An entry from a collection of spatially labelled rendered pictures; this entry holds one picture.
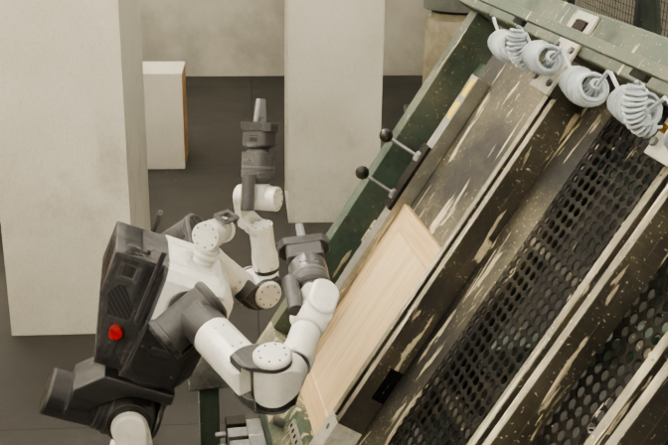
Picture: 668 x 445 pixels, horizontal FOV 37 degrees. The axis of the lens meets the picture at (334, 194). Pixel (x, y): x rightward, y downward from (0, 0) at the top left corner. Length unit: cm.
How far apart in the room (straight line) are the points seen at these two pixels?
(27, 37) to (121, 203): 87
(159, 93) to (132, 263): 518
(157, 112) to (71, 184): 270
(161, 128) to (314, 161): 158
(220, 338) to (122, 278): 34
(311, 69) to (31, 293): 222
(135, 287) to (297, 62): 397
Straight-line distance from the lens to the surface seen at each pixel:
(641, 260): 176
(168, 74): 737
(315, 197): 637
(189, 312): 214
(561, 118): 221
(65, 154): 478
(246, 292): 267
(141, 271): 228
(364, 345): 252
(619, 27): 210
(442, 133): 266
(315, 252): 229
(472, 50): 289
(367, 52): 616
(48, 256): 496
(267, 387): 198
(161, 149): 751
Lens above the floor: 227
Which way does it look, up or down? 19 degrees down
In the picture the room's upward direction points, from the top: 1 degrees clockwise
